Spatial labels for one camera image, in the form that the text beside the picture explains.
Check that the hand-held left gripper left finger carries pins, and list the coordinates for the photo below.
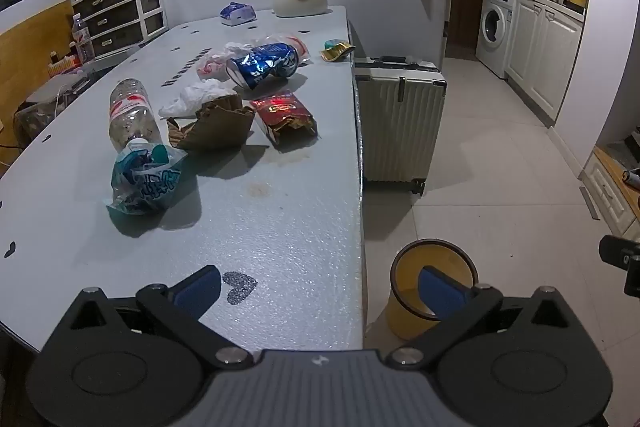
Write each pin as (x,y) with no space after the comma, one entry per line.
(200,292)

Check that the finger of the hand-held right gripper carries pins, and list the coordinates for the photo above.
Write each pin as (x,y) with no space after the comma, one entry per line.
(617,252)

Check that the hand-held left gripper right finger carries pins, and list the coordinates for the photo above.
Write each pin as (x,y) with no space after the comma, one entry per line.
(440,297)

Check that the yellow trash bin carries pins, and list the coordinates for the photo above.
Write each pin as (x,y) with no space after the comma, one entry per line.
(405,317)

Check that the teal snack packet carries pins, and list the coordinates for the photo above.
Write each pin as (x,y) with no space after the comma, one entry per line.
(145,187)

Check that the brown cardboard piece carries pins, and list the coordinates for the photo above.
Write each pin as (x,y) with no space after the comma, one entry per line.
(215,127)

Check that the clear plastic bottle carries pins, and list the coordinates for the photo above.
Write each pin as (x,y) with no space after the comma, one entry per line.
(130,117)

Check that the white tissue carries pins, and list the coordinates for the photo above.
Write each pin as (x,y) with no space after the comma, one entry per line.
(200,94)

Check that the red snack packet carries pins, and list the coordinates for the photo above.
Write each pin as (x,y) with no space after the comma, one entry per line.
(280,109)

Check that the crushed blue can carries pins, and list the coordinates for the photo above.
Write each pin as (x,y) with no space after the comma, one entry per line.
(265,64)

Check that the gold wrapper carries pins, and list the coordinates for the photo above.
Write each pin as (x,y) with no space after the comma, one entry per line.
(337,53)

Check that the pink white plastic bag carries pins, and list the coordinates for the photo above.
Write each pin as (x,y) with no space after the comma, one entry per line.
(295,44)

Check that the white low cabinet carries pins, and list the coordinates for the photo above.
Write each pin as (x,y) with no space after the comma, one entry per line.
(607,192)

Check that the grey spray can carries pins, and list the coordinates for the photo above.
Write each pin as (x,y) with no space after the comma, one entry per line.
(631,178)

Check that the white ribbed suitcase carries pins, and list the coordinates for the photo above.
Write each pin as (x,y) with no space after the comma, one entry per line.
(395,127)

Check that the white kitchen cabinets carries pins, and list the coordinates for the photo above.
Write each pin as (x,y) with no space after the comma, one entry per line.
(545,47)

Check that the white washing machine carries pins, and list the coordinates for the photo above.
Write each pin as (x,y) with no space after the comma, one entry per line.
(495,27)

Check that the standing water bottle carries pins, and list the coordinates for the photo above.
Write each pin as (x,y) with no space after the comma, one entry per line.
(82,42)

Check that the blue white tissue pack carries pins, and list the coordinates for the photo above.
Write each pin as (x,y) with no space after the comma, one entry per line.
(237,13)

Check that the white drawer unit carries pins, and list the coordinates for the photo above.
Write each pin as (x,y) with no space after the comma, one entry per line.
(115,22)

